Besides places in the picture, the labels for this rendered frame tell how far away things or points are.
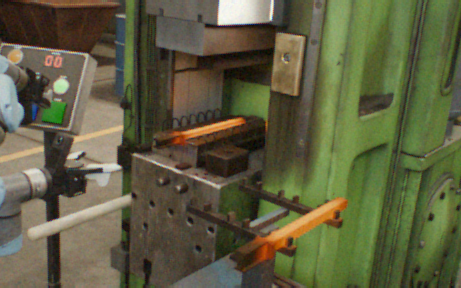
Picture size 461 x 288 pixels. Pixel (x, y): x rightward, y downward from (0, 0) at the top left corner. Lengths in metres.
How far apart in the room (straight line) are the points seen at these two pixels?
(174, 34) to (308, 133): 0.51
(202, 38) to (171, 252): 0.70
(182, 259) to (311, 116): 0.62
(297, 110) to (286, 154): 0.14
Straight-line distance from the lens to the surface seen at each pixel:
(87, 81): 2.06
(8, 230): 1.46
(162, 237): 1.90
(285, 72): 1.67
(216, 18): 1.65
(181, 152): 1.82
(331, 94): 1.63
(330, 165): 1.66
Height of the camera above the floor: 1.54
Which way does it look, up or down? 18 degrees down
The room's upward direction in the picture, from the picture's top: 5 degrees clockwise
